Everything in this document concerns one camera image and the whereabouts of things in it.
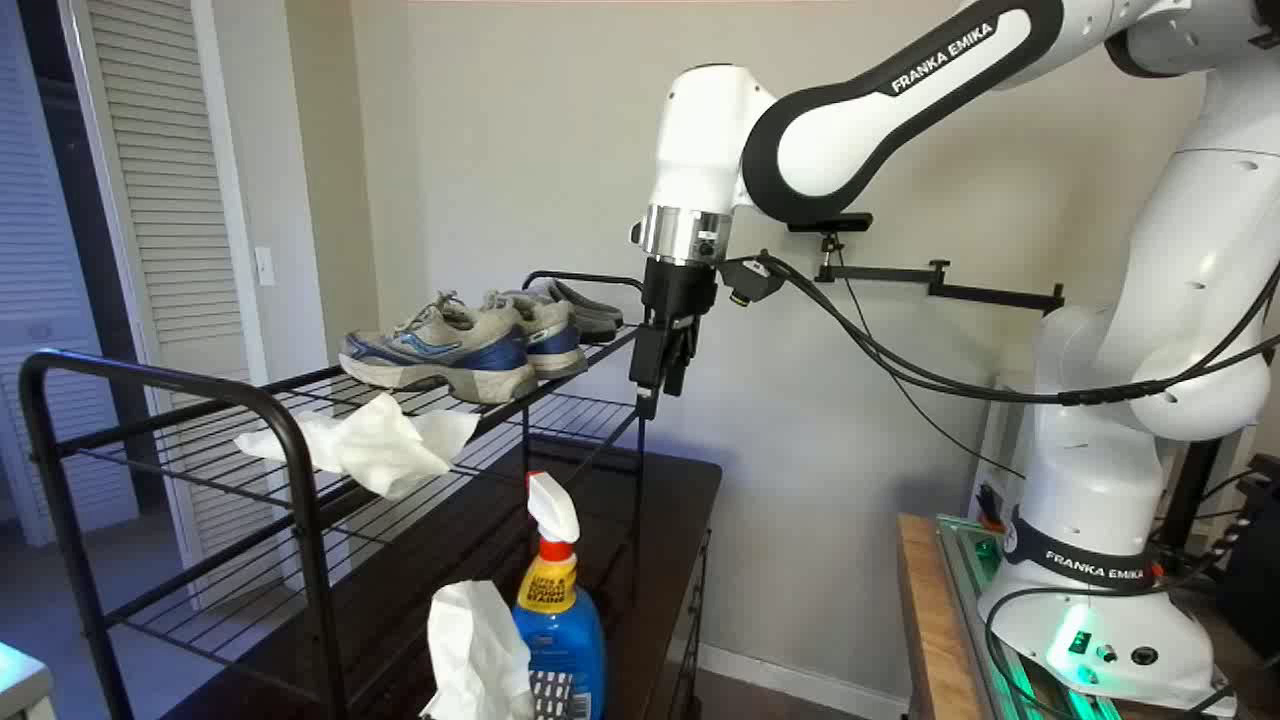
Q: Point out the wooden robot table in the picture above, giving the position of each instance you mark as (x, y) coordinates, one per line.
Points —
(925, 625)

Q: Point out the green lit base plate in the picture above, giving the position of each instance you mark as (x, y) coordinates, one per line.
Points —
(1014, 665)

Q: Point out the blue spray bottle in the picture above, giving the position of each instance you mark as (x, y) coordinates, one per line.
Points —
(560, 643)

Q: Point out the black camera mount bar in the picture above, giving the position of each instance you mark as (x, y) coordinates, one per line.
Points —
(985, 289)

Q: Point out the white crumpled paper towel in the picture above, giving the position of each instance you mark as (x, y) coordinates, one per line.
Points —
(474, 652)

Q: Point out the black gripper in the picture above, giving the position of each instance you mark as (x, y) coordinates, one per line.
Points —
(682, 289)

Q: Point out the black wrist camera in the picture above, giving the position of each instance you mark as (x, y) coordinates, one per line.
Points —
(754, 283)

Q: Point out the black control box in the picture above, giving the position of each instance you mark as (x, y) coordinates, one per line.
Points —
(1260, 562)

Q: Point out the white louvered door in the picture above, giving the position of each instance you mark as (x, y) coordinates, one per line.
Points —
(162, 162)

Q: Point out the grey quilted slipper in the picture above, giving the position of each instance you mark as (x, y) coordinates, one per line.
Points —
(593, 319)

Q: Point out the white crumpled cloth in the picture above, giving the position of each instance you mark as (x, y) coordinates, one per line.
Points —
(386, 453)

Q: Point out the white box corner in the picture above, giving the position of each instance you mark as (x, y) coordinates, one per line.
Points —
(22, 682)

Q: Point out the white baseboard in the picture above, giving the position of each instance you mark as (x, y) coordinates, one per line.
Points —
(801, 682)

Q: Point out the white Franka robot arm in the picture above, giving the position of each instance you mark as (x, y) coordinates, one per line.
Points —
(827, 135)

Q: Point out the white and blue sneaker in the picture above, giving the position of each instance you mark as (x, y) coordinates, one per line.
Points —
(465, 354)
(552, 335)

